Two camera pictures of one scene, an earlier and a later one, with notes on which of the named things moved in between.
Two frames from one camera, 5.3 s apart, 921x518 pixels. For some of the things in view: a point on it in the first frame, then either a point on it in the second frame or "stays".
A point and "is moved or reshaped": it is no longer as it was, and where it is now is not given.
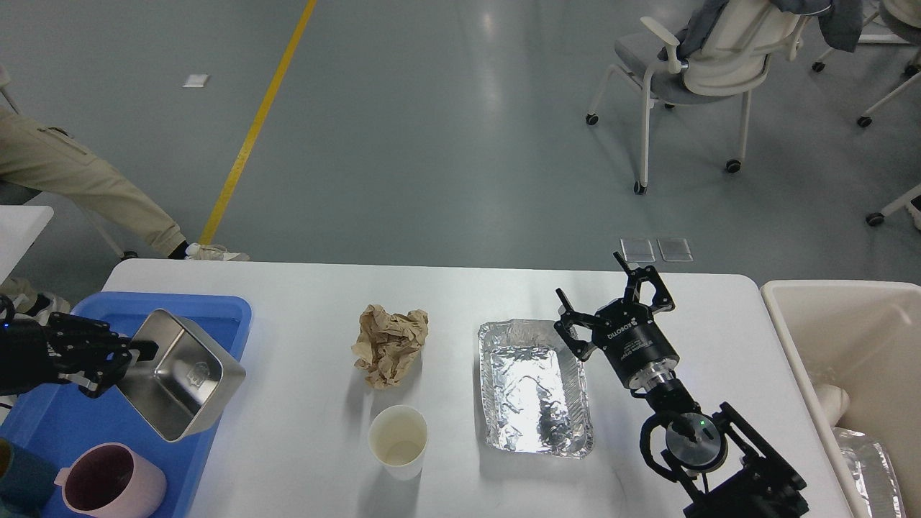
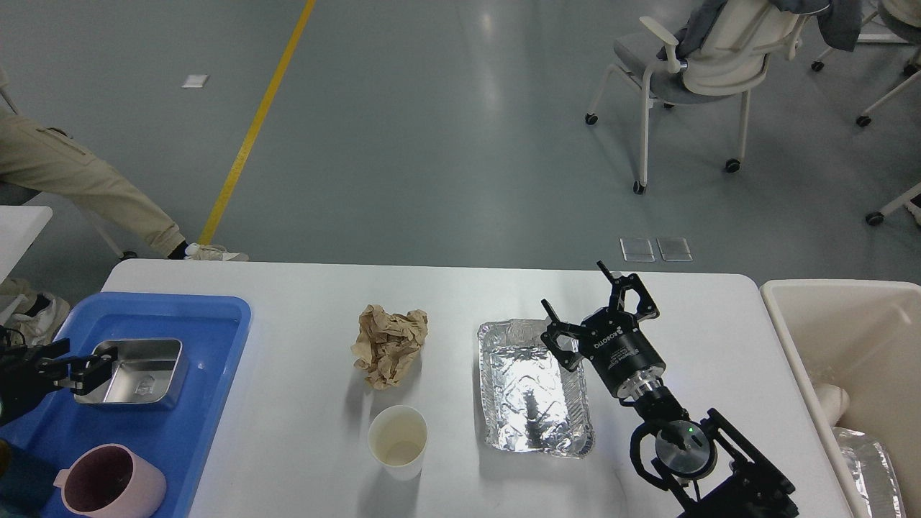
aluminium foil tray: x=534 y=391 stays
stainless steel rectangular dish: x=186 y=380 is moved or reshaped
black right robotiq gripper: x=627 y=333 → x=611 y=341
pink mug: x=111 y=480 stays
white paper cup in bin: x=834 y=401 stays
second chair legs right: x=877 y=219 stays
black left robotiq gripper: x=24 y=358 → x=22 y=387
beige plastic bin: x=865 y=337 stays
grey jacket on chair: x=840 y=25 stays
